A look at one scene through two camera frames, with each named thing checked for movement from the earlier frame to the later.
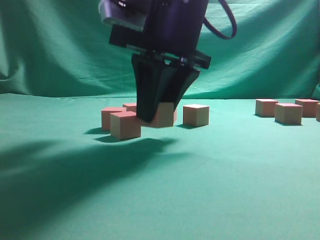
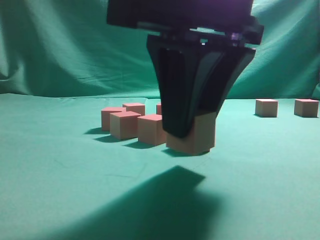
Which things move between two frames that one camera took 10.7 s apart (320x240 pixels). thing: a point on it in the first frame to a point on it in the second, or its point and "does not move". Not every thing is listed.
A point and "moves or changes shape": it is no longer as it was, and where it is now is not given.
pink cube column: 265,107 does not move
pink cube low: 164,116 moves or changes shape
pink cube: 106,116 does not move
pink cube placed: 175,115 moves or changes shape
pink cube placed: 130,107 does not move
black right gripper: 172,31 to 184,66
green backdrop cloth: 242,177 does not move
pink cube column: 125,125 does not move
